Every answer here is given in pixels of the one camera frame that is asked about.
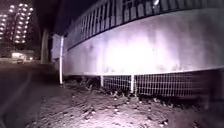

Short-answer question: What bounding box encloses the low lit building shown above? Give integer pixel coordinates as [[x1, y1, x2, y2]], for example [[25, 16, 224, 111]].
[[0, 49, 35, 64]]

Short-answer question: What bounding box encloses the white panel fence with railing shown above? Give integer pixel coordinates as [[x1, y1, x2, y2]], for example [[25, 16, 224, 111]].
[[51, 0, 224, 100]]

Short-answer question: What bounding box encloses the tall concrete column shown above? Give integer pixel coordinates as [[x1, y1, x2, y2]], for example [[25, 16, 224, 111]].
[[39, 27, 52, 65]]

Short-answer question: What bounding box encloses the grey asphalt road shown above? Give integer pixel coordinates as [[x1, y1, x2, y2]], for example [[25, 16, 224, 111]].
[[0, 61, 62, 128]]

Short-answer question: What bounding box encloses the lit high-rise building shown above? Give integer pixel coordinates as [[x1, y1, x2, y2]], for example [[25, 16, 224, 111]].
[[0, 2, 36, 45]]

